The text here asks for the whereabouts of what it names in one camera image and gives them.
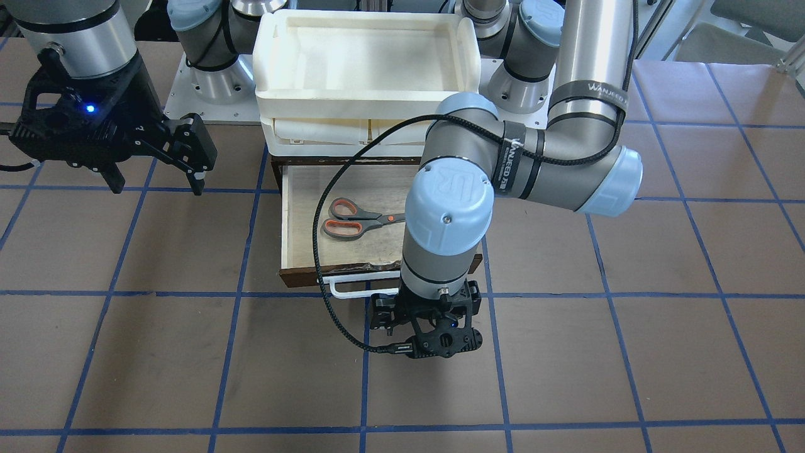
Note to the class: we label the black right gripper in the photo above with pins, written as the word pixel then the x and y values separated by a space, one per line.
pixel 142 108

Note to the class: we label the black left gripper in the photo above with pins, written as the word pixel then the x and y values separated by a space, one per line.
pixel 383 312

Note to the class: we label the orange grey scissors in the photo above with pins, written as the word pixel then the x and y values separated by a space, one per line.
pixel 349 222

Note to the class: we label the wooden drawer with white handle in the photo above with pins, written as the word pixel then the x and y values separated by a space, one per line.
pixel 306 205

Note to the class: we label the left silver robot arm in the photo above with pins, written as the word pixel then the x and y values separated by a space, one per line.
pixel 471 156

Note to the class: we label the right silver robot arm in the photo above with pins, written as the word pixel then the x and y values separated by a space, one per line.
pixel 95 38

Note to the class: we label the brown paper table mat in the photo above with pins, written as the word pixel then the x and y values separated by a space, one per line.
pixel 155 320

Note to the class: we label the white plastic storage box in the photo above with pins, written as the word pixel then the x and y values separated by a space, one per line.
pixel 327 82

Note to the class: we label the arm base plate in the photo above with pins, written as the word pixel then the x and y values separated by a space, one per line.
pixel 188 100
pixel 525 102

